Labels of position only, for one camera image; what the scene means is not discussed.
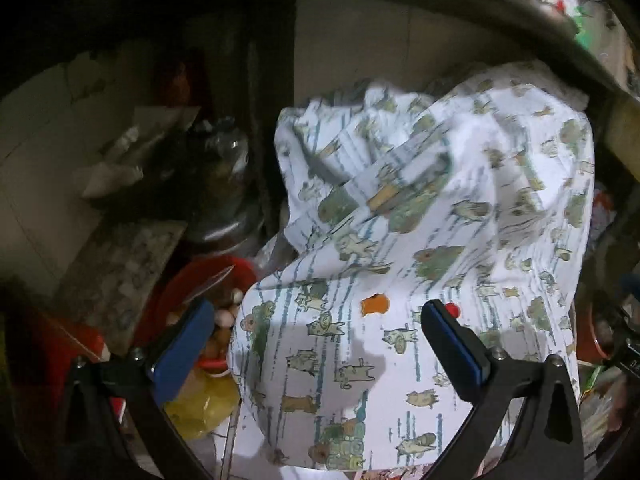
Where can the orange peel piece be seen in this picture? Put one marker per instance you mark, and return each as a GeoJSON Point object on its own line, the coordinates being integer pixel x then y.
{"type": "Point", "coordinates": [375, 304]}

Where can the metal pot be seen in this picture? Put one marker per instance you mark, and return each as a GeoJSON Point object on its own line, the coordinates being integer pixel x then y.
{"type": "Point", "coordinates": [225, 220]}

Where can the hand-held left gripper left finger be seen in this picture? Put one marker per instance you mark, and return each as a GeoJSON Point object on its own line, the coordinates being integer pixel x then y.
{"type": "Point", "coordinates": [182, 347]}

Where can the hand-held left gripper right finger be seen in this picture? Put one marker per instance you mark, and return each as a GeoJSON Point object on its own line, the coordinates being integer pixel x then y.
{"type": "Point", "coordinates": [457, 347]}

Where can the cat printed white cloth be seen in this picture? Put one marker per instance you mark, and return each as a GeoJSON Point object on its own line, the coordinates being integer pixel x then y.
{"type": "Point", "coordinates": [450, 220]}

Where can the clear glass bottle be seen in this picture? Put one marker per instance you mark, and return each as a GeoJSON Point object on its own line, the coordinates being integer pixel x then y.
{"type": "Point", "coordinates": [227, 147]}

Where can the red bottle cap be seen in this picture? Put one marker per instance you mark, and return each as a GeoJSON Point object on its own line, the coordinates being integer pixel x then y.
{"type": "Point", "coordinates": [452, 309]}

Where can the red plastic basin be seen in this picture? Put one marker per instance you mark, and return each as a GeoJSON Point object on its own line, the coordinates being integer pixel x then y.
{"type": "Point", "coordinates": [200, 280]}

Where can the cardboard scraps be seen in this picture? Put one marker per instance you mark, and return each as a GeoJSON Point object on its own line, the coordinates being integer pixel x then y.
{"type": "Point", "coordinates": [135, 150]}

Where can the yellow plastic bag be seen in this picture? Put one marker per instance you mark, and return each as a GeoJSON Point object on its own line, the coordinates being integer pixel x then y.
{"type": "Point", "coordinates": [200, 405]}

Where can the pile of eggs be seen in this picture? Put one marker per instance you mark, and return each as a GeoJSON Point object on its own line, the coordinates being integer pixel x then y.
{"type": "Point", "coordinates": [227, 312]}

